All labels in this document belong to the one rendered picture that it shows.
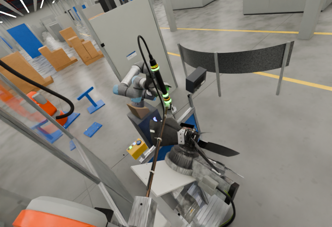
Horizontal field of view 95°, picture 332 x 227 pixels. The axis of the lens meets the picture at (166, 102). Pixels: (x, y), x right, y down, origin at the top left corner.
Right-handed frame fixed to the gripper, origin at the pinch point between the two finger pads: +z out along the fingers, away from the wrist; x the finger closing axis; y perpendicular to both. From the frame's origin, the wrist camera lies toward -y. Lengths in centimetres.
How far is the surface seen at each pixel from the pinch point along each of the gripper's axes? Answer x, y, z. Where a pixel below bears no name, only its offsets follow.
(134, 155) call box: 35, 62, -34
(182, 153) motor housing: 12, 49, 9
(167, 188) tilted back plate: 37, 37, 22
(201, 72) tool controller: -76, 44, -33
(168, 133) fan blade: 11.5, 31.7, 0.1
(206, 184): 19, 51, 34
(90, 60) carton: -137, 155, -733
